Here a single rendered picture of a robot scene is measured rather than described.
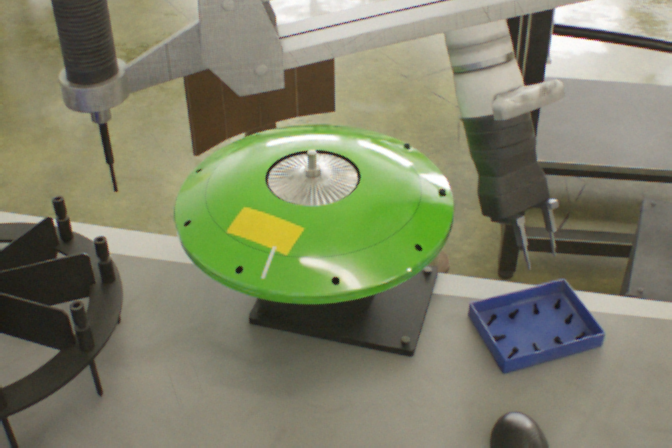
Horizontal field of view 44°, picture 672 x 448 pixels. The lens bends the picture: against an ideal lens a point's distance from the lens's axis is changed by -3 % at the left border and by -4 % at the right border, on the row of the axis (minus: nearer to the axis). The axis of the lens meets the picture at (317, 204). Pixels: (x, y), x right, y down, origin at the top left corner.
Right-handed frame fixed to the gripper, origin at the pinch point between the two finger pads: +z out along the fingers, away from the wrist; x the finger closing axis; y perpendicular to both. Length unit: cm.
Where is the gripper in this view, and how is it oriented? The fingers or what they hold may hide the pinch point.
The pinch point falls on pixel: (542, 262)
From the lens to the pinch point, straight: 97.8
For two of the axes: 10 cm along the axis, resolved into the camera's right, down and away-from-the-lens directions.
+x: -8.5, 3.4, -4.0
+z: 2.7, 9.4, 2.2
